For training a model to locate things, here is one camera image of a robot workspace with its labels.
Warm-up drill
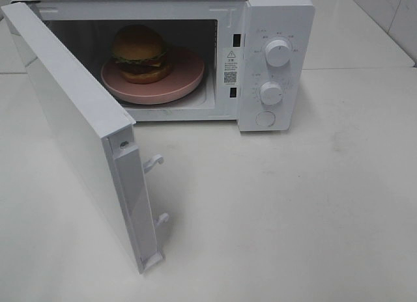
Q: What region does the white microwave oven body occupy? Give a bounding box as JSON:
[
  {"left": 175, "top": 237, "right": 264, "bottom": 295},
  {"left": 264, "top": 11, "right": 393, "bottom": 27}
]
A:
[{"left": 3, "top": 0, "right": 315, "bottom": 135}]

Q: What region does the white microwave door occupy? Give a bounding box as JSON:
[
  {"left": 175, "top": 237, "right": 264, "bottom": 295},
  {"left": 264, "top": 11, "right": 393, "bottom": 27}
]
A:
[{"left": 2, "top": 3, "right": 168, "bottom": 273}]

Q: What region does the upper white power knob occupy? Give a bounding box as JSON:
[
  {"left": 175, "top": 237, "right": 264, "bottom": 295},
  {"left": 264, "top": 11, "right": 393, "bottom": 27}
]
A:
[{"left": 265, "top": 38, "right": 292, "bottom": 67}]

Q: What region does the burger with lettuce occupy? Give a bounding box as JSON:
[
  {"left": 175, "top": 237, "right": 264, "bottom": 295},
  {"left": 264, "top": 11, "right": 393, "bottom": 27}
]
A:
[{"left": 111, "top": 25, "right": 173, "bottom": 84}]

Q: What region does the white warning label sticker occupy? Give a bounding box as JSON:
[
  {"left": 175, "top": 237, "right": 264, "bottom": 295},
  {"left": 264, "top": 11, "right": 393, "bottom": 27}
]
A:
[{"left": 221, "top": 47, "right": 242, "bottom": 86}]

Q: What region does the lower white timer knob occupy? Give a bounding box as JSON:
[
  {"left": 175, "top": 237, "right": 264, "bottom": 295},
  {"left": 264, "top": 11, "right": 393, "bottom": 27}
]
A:
[{"left": 259, "top": 81, "right": 283, "bottom": 105}]

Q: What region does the pink round plate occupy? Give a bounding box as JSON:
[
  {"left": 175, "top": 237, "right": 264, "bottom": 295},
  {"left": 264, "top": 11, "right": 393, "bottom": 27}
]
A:
[{"left": 100, "top": 47, "right": 205, "bottom": 105}]

